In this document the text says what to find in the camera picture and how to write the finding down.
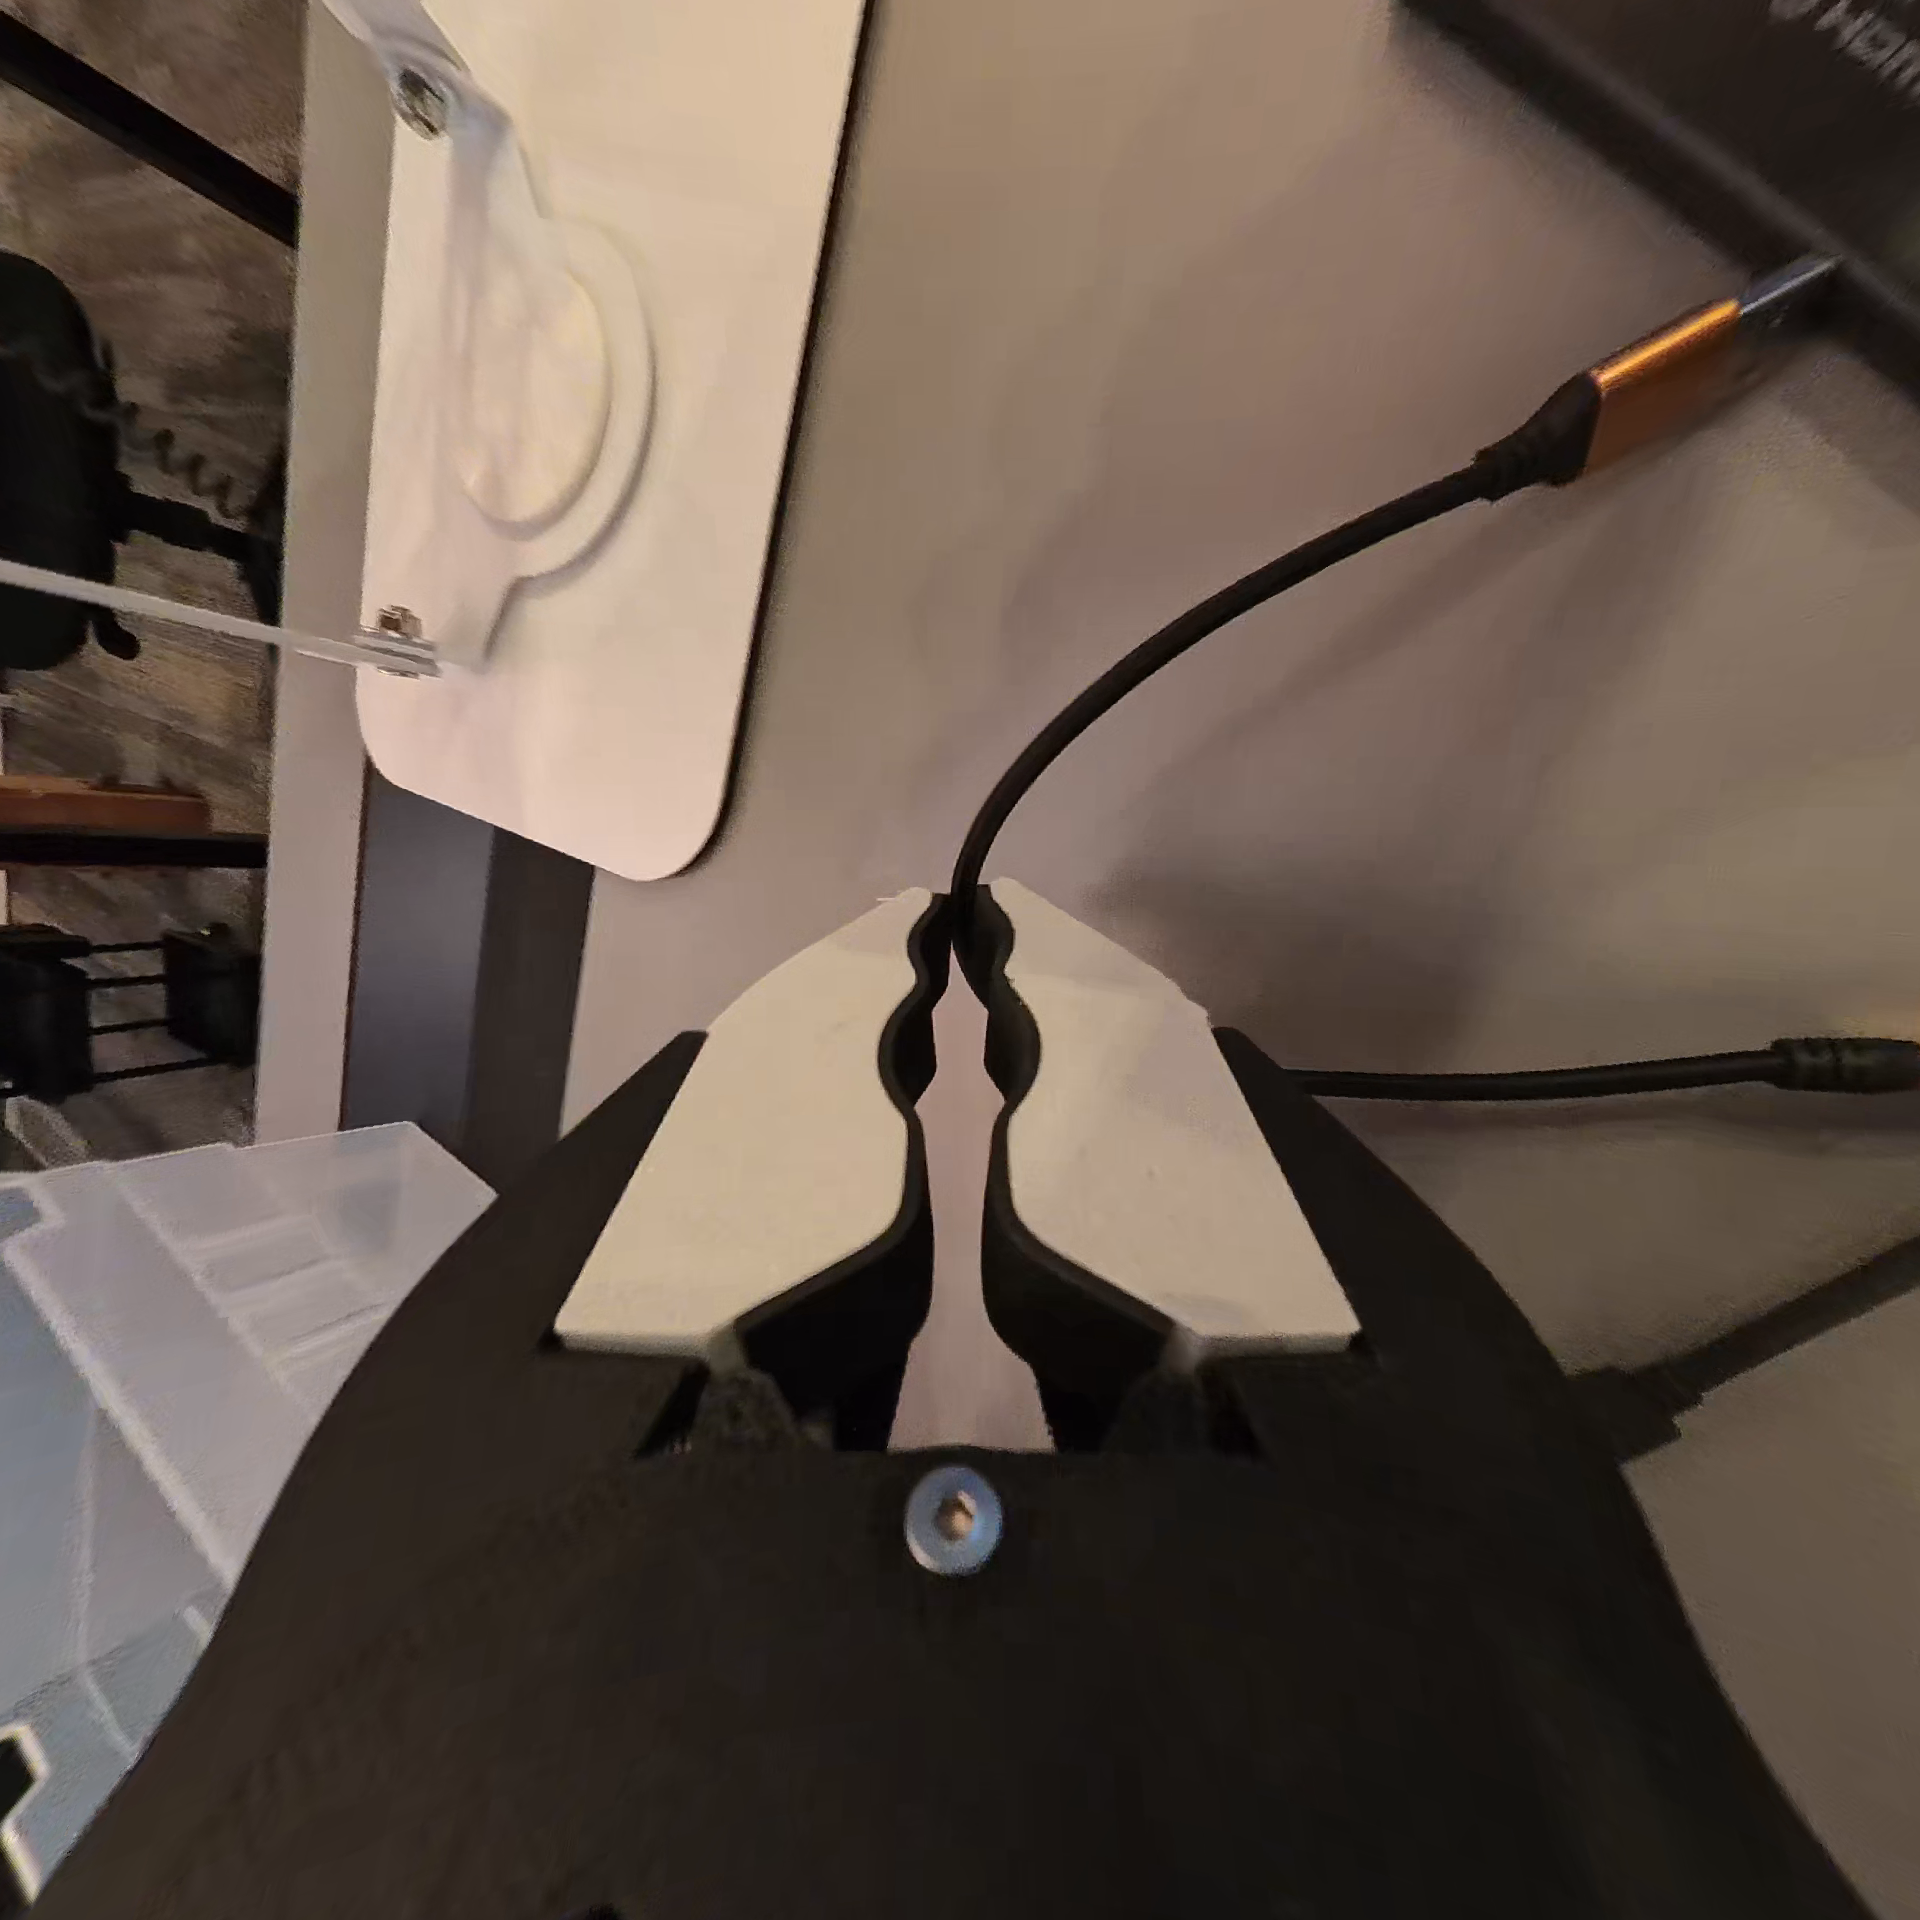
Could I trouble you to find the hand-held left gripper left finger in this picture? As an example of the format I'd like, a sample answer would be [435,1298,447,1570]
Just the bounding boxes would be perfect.
[551,885,944,1451]

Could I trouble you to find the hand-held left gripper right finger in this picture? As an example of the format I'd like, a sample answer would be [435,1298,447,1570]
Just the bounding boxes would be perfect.
[974,876,1368,1451]

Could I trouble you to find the clear acrylic box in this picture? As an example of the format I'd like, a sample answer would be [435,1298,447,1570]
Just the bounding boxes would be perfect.
[0,1122,499,1900]

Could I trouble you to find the black usb cable orange plugs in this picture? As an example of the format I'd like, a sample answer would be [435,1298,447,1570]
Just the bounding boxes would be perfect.
[947,253,1920,1101]

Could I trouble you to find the black usb hub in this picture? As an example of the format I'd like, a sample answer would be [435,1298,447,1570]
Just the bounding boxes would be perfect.
[1394,0,1920,362]

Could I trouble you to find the white book stand wooden board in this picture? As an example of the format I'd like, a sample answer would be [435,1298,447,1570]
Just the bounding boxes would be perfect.
[0,0,876,882]

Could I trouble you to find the brown wooden stool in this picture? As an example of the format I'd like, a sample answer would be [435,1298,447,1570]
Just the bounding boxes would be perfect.
[0,777,212,840]

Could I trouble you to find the black wire cart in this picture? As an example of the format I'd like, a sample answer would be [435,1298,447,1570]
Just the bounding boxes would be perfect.
[0,923,264,1104]

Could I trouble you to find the black coiled cord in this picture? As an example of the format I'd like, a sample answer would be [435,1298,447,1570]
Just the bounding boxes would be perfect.
[90,375,288,520]

